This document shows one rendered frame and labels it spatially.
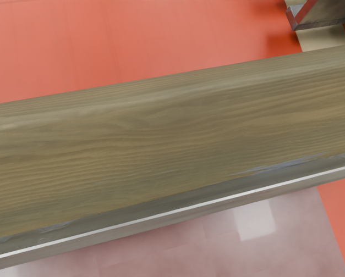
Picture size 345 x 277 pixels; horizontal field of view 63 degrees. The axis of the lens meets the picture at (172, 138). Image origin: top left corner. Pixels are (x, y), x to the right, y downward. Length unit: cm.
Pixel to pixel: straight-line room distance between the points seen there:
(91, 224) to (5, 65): 15
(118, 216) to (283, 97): 11
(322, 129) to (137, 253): 14
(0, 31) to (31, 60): 4
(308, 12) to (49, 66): 20
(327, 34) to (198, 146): 19
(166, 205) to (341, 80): 12
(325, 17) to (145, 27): 14
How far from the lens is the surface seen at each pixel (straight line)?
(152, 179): 16
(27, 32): 27
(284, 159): 19
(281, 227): 23
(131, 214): 16
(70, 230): 17
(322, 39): 31
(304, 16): 25
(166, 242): 21
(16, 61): 26
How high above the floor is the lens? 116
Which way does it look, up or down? 73 degrees down
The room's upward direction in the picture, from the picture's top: 22 degrees clockwise
